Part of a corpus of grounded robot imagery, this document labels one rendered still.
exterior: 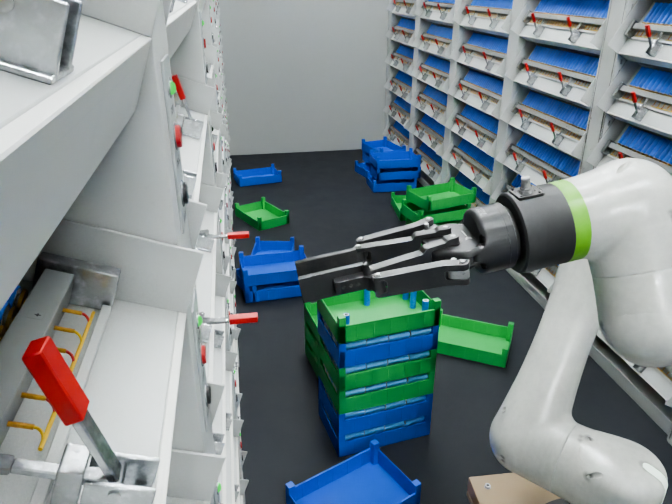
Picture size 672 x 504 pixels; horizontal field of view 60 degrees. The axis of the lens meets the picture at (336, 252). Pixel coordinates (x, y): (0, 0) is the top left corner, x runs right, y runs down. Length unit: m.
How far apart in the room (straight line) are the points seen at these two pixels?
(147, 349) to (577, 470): 0.84
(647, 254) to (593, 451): 0.49
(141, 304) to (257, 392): 1.65
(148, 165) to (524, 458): 0.88
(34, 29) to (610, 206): 0.58
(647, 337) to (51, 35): 0.63
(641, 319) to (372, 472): 1.21
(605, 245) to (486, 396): 1.46
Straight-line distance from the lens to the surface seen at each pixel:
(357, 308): 1.72
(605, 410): 2.17
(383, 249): 0.66
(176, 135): 0.43
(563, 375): 1.12
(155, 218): 0.41
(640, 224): 0.69
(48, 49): 0.20
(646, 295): 0.70
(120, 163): 0.40
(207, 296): 0.84
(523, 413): 1.12
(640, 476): 1.10
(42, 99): 0.18
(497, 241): 0.63
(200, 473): 0.53
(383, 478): 1.77
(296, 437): 1.89
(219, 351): 1.06
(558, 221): 0.65
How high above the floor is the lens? 1.28
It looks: 25 degrees down
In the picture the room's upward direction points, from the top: straight up
